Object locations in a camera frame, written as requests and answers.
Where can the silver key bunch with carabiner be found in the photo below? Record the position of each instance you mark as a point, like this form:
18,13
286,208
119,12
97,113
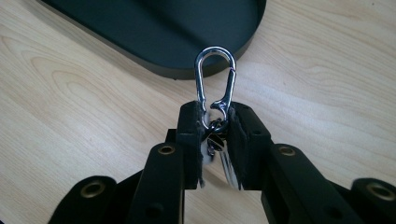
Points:
199,81

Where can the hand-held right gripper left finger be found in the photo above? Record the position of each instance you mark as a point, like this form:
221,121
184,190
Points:
165,186

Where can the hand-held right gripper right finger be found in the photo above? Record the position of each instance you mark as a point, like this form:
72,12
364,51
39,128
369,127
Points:
280,186

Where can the black key rack with tray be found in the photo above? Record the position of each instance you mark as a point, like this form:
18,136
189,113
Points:
171,31

